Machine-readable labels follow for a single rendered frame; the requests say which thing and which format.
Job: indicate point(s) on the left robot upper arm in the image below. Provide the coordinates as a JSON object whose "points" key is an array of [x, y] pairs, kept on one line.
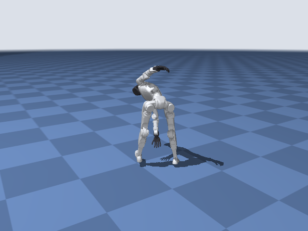
{"points": [[141, 79]]}

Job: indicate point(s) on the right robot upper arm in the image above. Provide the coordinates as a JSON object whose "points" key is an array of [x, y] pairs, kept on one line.
{"points": [[155, 114]]}

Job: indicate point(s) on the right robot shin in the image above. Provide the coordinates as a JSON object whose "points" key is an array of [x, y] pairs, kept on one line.
{"points": [[173, 145]]}

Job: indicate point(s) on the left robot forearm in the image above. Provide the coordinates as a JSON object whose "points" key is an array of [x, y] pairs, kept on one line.
{"points": [[150, 71]]}

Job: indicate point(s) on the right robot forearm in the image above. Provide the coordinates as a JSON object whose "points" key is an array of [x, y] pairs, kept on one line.
{"points": [[155, 128]]}

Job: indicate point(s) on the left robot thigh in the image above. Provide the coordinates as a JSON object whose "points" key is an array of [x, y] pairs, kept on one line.
{"points": [[147, 109]]}

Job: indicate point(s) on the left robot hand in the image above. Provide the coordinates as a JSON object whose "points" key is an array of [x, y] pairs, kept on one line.
{"points": [[158, 68]]}

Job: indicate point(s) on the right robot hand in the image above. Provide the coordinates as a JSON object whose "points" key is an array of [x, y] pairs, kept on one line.
{"points": [[156, 140]]}

